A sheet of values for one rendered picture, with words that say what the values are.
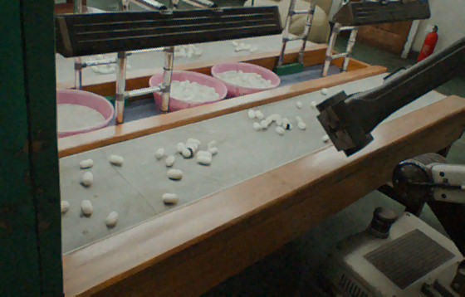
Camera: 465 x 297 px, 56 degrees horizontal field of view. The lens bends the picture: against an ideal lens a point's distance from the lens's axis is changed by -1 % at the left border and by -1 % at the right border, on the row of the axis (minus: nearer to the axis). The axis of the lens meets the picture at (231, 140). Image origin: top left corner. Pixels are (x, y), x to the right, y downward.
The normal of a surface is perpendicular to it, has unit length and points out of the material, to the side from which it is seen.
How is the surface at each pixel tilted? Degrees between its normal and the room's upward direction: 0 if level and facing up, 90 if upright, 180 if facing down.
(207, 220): 0
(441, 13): 90
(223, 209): 0
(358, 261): 0
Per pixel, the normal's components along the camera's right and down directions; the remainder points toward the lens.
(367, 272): 0.14, -0.86
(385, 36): -0.69, 0.25
